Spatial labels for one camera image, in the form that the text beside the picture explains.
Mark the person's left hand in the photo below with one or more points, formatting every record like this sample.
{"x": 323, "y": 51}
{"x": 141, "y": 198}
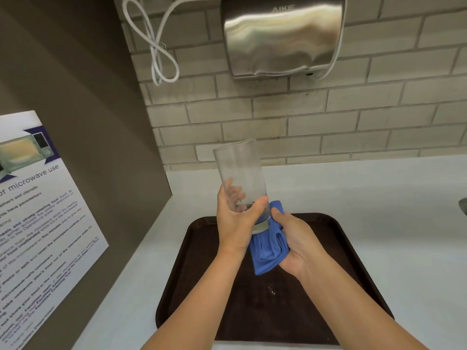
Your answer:
{"x": 230, "y": 225}

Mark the person's right thumb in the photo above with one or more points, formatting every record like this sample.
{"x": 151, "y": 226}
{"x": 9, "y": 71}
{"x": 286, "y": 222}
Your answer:
{"x": 280, "y": 218}

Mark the clear drinking glass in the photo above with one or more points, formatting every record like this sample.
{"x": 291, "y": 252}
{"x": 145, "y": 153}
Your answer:
{"x": 240, "y": 178}

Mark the person's right forearm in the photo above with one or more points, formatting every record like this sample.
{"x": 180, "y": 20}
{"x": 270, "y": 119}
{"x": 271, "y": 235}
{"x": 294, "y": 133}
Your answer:
{"x": 359, "y": 306}

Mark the dark brown tray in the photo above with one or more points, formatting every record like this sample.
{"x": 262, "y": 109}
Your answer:
{"x": 270, "y": 295}

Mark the person's left thumb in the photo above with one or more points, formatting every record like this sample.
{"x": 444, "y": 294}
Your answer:
{"x": 255, "y": 209}

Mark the stainless steel hand dryer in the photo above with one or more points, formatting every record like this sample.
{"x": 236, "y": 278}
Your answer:
{"x": 284, "y": 36}

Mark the person's right hand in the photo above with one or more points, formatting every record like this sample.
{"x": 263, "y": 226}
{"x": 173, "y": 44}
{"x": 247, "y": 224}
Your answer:
{"x": 297, "y": 240}

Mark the person's left forearm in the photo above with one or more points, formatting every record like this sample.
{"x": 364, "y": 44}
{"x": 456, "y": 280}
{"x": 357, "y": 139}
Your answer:
{"x": 193, "y": 302}

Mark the white printed notice sheet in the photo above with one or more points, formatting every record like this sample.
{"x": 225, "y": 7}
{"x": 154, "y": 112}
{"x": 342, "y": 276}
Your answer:
{"x": 33, "y": 222}

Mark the blue cleaning cloth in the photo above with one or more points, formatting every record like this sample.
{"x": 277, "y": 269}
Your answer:
{"x": 268, "y": 247}

